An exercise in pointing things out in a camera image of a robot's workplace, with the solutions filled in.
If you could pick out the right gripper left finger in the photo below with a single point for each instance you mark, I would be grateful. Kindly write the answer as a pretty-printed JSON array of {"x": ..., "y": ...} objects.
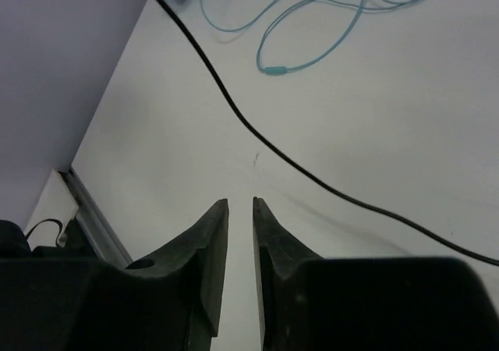
[{"x": 182, "y": 284}]

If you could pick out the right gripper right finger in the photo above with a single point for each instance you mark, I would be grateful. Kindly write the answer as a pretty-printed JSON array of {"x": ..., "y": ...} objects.
[{"x": 280, "y": 262}]

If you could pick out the left aluminium rail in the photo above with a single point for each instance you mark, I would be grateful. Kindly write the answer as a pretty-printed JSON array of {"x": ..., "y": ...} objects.
[{"x": 96, "y": 228}]

